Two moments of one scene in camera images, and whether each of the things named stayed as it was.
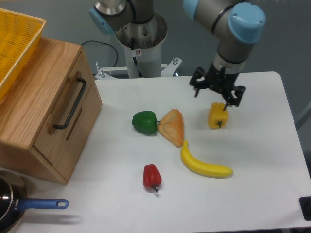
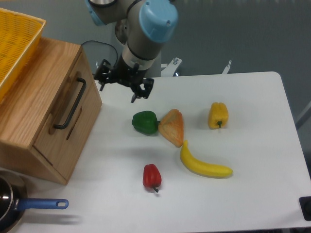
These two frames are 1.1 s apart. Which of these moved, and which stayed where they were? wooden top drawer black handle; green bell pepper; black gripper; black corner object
Moved: black gripper
Stayed: black corner object; green bell pepper; wooden top drawer black handle
